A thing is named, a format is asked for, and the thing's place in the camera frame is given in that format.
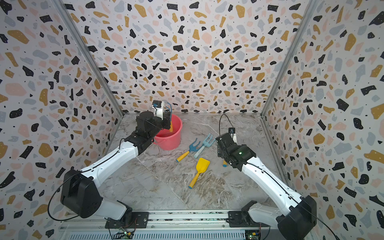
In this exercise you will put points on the aluminium right corner post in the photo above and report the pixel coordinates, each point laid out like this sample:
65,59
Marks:
290,54

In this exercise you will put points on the aluminium left corner post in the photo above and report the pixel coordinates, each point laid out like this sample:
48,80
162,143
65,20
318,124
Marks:
61,9

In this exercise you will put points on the green circuit board right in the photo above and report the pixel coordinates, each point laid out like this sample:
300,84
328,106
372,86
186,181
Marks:
252,235

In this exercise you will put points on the yellow shovel yellow handle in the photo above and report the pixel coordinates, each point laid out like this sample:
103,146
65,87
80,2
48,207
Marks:
201,167

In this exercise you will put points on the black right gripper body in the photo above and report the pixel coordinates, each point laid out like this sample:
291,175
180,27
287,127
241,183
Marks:
221,155

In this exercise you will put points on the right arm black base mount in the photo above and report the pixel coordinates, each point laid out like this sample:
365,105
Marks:
242,218

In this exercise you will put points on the green circuit board left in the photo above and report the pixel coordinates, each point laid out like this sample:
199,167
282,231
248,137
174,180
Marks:
123,234

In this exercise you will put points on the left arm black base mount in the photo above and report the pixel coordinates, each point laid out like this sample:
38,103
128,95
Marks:
130,219

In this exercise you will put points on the green circuit board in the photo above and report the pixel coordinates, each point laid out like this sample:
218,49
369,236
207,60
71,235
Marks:
123,234
252,235

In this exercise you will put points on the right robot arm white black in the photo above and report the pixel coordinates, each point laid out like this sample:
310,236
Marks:
294,215

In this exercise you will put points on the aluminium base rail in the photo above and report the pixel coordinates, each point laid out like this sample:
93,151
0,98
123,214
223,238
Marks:
168,225

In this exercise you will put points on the light blue fork white handle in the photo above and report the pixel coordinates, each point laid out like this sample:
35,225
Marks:
208,142

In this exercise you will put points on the aluminium corner post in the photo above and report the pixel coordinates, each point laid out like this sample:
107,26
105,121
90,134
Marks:
290,54
61,9

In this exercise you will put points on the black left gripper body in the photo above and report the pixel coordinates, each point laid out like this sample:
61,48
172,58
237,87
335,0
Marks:
159,125

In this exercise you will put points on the aluminium back wall rail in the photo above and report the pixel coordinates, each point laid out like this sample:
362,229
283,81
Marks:
216,114

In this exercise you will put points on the pink plastic bucket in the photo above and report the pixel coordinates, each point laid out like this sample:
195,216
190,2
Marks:
170,141

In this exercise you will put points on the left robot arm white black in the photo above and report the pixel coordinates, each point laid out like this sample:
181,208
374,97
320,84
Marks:
80,190

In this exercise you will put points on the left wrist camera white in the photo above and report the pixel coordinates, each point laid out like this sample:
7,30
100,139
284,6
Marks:
158,108

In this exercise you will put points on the small teal rake yellow handle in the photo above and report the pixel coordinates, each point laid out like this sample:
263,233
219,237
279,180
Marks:
194,147

